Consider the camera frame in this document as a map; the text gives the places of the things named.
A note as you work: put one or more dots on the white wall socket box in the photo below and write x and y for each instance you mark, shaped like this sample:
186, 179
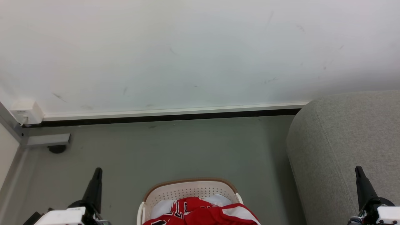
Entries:
28, 112

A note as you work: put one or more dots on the white cloth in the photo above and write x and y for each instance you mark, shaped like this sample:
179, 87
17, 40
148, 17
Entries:
164, 207

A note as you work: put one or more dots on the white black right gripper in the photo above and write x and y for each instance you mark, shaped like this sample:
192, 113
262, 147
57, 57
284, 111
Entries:
386, 215

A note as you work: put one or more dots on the black round caster foot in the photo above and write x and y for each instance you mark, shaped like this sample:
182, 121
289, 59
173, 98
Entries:
57, 149

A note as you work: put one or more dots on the grey metal frame foot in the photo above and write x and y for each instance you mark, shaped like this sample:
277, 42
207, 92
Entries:
43, 140

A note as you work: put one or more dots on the white laundry basket brown rim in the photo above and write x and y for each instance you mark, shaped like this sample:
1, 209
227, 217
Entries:
187, 189

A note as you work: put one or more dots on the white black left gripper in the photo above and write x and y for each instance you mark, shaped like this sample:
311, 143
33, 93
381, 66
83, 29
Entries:
62, 217

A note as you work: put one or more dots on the white black baseboard strip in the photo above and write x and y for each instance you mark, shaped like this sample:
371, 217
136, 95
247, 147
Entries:
172, 114

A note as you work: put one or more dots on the red white basketball jersey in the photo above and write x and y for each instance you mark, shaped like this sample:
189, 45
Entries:
203, 214

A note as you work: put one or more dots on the grey fabric sofa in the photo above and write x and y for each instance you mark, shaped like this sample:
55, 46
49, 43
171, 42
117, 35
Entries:
343, 140

